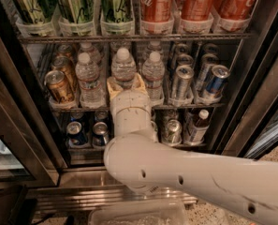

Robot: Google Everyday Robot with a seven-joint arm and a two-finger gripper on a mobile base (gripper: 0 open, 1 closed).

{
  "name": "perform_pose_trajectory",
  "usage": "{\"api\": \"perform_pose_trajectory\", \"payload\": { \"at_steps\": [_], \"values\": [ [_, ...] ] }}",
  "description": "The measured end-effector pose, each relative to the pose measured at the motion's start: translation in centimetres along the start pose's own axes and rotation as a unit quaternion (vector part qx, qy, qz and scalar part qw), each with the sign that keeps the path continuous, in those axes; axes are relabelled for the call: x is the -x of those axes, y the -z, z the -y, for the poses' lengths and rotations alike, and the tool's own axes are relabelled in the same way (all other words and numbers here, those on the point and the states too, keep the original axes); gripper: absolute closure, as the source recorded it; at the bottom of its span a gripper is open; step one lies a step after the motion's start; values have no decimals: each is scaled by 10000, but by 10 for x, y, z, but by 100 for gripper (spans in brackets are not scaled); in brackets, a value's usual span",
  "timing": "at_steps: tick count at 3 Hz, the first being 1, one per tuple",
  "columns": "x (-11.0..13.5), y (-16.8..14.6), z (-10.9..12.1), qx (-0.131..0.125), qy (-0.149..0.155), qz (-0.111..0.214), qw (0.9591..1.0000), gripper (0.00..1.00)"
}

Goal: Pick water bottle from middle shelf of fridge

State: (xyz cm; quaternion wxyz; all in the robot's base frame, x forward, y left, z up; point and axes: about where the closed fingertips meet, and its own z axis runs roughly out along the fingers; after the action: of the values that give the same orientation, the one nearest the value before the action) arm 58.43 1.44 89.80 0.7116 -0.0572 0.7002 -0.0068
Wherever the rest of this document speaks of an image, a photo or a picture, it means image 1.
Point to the front gold can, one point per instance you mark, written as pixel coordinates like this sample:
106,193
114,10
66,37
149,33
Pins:
59,87

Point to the front silver energy can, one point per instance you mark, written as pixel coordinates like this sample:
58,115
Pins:
181,82

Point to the left red Coca-Cola can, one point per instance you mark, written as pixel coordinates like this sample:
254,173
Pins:
155,11

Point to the front left blue Pepsi can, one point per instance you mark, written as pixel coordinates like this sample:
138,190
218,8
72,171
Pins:
76,134

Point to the green lacroix can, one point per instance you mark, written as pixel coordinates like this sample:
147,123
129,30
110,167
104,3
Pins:
35,11
76,11
116,11

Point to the middle green LaCroix can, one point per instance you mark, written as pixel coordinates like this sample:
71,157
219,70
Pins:
76,11

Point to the red coca-cola can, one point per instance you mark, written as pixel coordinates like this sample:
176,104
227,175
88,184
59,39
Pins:
235,9
155,11
196,10

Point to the gold can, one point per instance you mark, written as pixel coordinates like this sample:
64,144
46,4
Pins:
59,87
66,50
65,65

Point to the white soda can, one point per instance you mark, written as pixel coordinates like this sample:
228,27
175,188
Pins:
170,115
172,131

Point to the rear gold can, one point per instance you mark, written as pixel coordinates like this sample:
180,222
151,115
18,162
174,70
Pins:
66,50

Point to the silver energy can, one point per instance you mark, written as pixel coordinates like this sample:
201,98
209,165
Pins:
181,82
181,59
177,48

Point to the rear blue energy can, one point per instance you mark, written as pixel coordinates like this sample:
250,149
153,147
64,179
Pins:
207,48

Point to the front blue energy can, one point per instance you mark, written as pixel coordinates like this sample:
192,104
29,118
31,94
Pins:
215,84

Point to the left green LaCroix can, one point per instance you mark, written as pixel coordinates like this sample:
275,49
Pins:
35,11

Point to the stainless fridge base grille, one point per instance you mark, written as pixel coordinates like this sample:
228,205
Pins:
86,188

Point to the blue energy can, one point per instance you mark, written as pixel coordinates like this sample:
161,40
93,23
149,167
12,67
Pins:
207,48
207,62
215,84

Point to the wire shelf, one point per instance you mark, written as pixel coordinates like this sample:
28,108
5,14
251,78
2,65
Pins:
134,38
158,107

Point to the middle wire shelf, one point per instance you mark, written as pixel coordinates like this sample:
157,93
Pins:
158,107

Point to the brown drink bottle white cap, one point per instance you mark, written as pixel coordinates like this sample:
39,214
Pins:
196,128

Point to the upper wire shelf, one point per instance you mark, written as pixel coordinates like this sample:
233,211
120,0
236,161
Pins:
134,38

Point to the rear silver energy can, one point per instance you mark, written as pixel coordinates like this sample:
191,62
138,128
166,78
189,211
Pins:
177,48

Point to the blue pepsi can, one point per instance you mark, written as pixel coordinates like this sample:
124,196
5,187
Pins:
102,116
100,134
76,134
80,117

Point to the right green LaCroix can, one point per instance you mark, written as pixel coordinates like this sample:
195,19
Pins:
116,11

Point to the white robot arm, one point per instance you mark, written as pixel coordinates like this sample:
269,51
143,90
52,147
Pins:
245,187

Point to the fridge door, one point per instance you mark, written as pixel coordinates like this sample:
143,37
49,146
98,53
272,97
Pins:
253,92
27,159

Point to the front right white soda can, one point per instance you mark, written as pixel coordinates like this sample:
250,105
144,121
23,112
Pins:
172,131

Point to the fridge door left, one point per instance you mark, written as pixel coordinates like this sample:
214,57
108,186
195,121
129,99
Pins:
27,159

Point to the middle red Coca-Cola can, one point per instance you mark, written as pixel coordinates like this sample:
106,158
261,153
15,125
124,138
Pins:
196,10

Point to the right red Coca-Cola can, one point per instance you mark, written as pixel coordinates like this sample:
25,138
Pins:
235,9

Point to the fridge door right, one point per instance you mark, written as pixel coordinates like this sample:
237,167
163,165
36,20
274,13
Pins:
253,92

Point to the rear right white soda can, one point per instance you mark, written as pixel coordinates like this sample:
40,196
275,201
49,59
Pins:
170,115

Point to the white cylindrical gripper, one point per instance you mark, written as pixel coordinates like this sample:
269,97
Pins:
129,99

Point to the rear left blue Pepsi can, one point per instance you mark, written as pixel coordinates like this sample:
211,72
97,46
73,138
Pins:
80,117

